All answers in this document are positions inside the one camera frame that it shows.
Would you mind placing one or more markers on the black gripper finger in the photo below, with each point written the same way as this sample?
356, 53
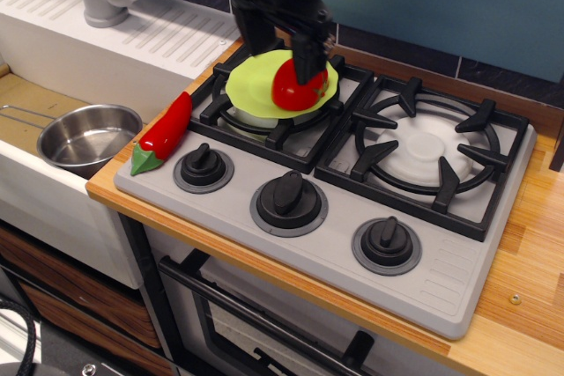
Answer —
309, 53
257, 32

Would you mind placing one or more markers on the red toy tomato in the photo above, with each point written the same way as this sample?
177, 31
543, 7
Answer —
289, 95

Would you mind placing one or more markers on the light green plastic plate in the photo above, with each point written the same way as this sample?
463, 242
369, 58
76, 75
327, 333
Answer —
249, 86

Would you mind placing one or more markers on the small steel pot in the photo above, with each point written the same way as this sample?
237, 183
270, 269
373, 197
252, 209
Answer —
72, 147

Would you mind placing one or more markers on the white toy sink unit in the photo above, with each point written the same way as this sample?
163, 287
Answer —
144, 64

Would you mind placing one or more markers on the black left burner grate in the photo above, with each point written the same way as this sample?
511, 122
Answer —
297, 143

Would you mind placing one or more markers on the black burner grate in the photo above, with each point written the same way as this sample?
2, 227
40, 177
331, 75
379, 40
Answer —
297, 143
451, 162

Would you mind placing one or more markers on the red toy chili pepper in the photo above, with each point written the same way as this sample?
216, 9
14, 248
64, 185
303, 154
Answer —
159, 142

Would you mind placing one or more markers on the black left stove knob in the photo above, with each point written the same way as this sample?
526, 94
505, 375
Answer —
203, 170

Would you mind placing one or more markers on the black stove knob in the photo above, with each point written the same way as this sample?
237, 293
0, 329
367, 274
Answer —
289, 206
386, 247
203, 170

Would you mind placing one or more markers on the black middle stove knob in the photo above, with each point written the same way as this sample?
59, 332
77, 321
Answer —
289, 206

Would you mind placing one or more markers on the grey toy stove top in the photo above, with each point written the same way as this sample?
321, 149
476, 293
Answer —
440, 294

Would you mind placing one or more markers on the black right burner grate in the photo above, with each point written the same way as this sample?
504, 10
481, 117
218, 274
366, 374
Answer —
451, 162

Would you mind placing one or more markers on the black right stove knob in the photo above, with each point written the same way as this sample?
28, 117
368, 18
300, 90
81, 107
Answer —
386, 247

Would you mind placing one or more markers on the toy oven door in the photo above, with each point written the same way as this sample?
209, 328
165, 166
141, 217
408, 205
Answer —
245, 326

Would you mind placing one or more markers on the wooden drawer fronts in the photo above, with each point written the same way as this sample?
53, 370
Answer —
82, 302

